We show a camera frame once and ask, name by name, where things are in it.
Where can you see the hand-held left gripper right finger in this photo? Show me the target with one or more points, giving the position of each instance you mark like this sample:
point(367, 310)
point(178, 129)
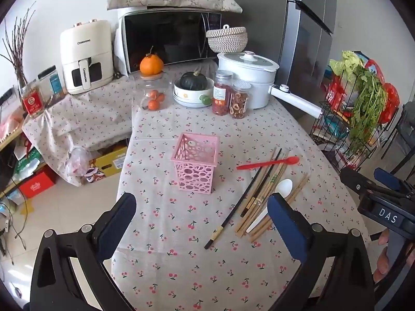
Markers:
point(286, 230)

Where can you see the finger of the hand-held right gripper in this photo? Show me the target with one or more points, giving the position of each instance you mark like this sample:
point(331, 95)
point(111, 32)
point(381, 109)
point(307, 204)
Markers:
point(353, 180)
point(387, 176)

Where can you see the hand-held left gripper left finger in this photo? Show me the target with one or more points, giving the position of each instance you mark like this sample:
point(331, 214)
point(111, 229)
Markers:
point(116, 222)

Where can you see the white plastic spoon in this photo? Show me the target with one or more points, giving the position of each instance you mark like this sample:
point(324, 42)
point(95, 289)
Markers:
point(282, 188)

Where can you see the black chopstick gold band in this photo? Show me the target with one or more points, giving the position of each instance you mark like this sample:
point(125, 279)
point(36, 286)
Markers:
point(259, 191)
point(240, 201)

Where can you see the pile of bamboo chopsticks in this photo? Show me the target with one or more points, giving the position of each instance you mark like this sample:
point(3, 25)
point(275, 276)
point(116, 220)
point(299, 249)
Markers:
point(271, 181)

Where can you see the red plastic spoon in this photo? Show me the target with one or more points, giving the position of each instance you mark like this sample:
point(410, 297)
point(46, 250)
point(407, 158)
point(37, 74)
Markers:
point(269, 164)

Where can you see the pink plastic utensil basket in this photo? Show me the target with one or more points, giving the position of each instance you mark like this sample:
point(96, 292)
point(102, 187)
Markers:
point(194, 165)

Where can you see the person's right hand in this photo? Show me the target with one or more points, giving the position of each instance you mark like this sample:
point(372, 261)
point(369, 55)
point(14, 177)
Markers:
point(382, 259)

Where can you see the grey chair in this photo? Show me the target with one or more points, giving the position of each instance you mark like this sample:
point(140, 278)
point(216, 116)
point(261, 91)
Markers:
point(405, 126)

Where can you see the yellow cardboard box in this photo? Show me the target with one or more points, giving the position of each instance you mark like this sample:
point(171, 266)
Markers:
point(108, 162)

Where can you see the cherry print tablecloth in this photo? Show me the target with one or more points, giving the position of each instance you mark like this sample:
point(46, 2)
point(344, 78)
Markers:
point(155, 175)

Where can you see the clear plastic bag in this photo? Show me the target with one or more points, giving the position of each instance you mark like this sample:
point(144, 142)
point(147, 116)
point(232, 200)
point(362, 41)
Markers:
point(77, 162)

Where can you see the green leafy herbs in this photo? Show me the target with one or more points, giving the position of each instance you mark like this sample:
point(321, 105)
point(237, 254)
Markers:
point(368, 103)

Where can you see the red plastic bag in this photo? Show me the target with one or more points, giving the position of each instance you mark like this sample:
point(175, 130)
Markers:
point(390, 100)

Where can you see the red gift box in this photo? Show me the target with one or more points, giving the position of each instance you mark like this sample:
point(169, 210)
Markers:
point(37, 186)

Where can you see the red snack packets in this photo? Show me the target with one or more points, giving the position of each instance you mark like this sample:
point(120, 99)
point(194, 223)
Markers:
point(336, 92)

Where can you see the green package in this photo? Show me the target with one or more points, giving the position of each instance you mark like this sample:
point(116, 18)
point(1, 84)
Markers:
point(27, 167)

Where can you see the floral side table cloth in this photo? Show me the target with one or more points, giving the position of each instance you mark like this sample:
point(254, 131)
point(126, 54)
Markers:
point(90, 116)

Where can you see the napa cabbage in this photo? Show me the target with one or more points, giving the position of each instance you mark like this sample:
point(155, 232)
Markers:
point(347, 61)

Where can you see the small orange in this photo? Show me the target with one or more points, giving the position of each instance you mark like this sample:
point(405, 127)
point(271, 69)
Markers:
point(161, 97)
point(154, 94)
point(153, 104)

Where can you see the clear glass jar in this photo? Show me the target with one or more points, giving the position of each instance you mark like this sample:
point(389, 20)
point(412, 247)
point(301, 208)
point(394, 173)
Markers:
point(142, 90)

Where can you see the jar of dried slices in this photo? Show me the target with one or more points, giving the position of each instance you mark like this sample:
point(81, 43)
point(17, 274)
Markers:
point(240, 103)

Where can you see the wooden shelf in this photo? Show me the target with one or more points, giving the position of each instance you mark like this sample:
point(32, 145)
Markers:
point(8, 139)

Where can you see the white electric pot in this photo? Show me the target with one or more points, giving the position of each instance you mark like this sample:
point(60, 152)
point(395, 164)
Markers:
point(256, 84)

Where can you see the grey refrigerator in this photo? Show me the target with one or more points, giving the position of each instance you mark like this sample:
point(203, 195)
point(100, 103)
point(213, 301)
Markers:
point(308, 48)

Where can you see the white ceramic bowl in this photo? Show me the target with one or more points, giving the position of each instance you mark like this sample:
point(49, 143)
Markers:
point(186, 97)

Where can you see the jar of red dried fruit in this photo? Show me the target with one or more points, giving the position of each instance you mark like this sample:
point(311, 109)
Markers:
point(222, 97)

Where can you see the green round fruit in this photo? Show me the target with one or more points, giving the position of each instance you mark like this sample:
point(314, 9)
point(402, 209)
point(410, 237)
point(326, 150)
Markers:
point(205, 99)

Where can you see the blue label storage jar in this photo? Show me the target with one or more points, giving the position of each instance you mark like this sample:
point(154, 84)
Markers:
point(53, 82)

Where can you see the white pot lid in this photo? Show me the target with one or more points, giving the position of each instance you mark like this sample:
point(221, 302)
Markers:
point(248, 61)

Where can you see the dark green squash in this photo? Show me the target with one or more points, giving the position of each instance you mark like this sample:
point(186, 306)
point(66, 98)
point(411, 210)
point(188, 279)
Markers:
point(193, 81)

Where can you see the large orange citrus fruit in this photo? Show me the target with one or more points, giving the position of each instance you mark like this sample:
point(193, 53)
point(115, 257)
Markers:
point(151, 64)

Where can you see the cream air fryer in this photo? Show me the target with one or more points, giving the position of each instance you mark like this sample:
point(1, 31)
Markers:
point(86, 55)

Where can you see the black microwave oven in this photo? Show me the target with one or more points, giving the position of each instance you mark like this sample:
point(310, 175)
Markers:
point(168, 39)

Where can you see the bare dry branches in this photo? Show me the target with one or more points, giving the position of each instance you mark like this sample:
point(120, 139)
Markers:
point(18, 45)

